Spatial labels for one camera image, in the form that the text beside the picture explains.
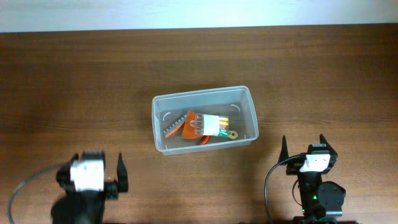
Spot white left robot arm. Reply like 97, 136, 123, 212
51, 151, 129, 223

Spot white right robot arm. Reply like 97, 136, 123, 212
278, 134, 346, 224

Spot clear plastic container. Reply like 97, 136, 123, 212
152, 86, 259, 156

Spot orange handled pliers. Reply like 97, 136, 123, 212
200, 136, 210, 145

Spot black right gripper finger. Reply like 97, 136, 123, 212
278, 136, 289, 164
320, 134, 338, 156

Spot orange socket bit rail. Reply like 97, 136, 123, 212
163, 114, 187, 138

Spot orange scraper with wooden handle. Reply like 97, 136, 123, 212
182, 111, 238, 139

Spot clear case of coloured bits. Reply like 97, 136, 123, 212
190, 114, 229, 138

